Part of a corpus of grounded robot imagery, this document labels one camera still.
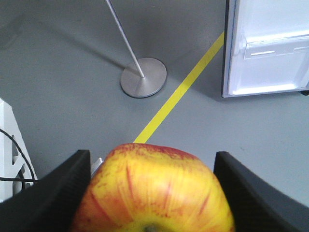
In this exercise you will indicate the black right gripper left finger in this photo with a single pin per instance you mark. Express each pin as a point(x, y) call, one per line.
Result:
point(50, 204)

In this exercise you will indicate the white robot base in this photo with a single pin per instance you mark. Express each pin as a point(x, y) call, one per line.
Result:
point(16, 169)

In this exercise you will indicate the red yellow apple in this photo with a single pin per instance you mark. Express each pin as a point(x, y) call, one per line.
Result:
point(151, 188)

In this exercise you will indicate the fridge door with bins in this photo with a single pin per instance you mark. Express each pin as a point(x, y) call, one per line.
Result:
point(266, 47)

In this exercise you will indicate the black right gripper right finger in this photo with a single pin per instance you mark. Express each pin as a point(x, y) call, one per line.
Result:
point(256, 205)

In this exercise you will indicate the silver floor stand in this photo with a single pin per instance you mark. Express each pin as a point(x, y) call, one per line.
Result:
point(143, 77)

